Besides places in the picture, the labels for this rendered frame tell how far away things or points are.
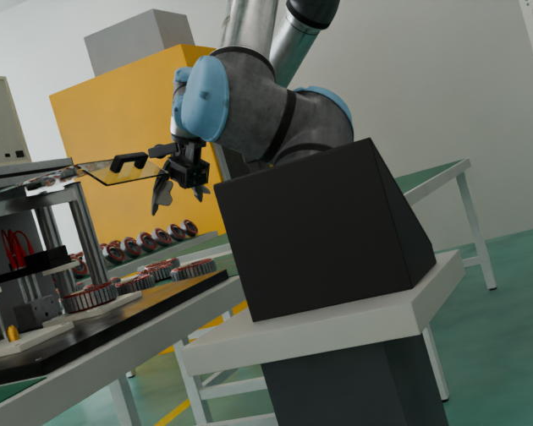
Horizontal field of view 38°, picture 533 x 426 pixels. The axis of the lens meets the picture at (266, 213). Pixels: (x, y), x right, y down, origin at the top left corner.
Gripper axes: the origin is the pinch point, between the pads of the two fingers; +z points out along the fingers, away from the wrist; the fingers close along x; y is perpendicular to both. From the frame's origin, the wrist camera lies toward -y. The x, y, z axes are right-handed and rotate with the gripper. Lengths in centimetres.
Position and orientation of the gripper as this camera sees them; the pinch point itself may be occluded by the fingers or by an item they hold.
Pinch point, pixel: (175, 208)
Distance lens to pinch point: 192.8
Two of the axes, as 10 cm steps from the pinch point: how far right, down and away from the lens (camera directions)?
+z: -1.1, 9.0, 4.3
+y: 7.0, 3.8, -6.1
